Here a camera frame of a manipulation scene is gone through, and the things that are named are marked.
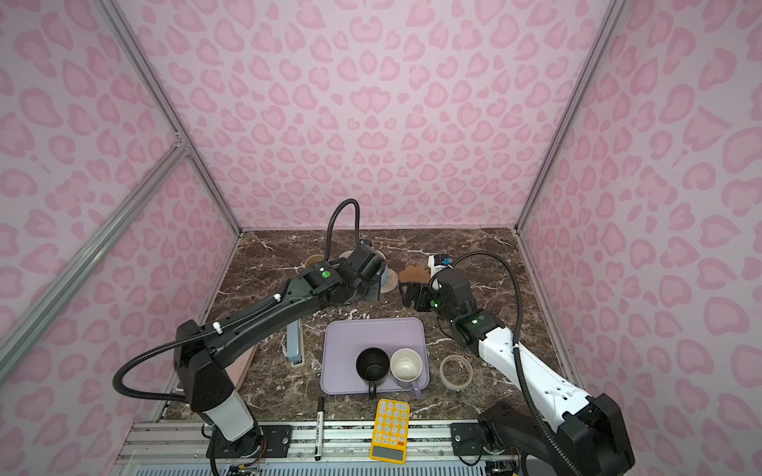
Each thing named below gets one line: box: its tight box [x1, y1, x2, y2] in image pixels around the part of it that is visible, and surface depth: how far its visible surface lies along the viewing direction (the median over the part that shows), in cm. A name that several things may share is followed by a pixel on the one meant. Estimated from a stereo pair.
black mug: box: [355, 347, 390, 400], surface depth 80 cm
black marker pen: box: [314, 395, 325, 462], surface depth 76 cm
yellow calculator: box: [369, 398, 411, 466], surface depth 75 cm
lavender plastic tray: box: [319, 317, 430, 395], surface depth 93 cm
